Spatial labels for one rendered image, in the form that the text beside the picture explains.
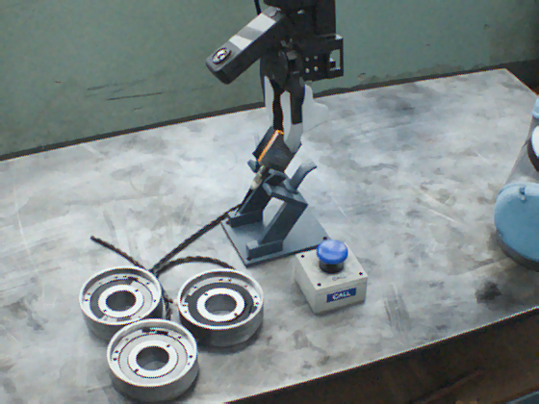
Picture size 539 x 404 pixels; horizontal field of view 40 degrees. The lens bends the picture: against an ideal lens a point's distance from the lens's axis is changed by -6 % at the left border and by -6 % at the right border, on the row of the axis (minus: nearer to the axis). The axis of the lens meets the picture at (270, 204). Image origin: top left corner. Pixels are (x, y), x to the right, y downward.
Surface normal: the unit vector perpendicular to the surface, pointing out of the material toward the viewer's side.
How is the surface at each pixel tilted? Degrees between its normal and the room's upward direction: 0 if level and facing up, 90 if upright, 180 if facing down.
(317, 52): 84
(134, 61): 90
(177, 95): 90
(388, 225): 0
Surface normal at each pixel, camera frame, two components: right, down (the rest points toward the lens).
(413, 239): 0.00, -0.79
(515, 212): -0.49, 0.63
